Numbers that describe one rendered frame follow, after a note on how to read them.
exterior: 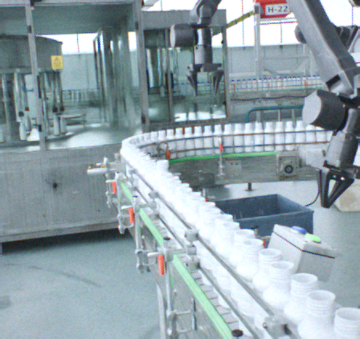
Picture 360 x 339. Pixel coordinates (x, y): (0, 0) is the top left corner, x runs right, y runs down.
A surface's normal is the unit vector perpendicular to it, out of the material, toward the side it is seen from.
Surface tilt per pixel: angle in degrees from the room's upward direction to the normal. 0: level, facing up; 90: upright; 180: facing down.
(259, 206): 90
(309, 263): 90
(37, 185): 90
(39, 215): 90
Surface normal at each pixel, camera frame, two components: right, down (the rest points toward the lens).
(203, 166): 0.24, 0.14
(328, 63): -0.82, 0.26
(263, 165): -0.07, 0.17
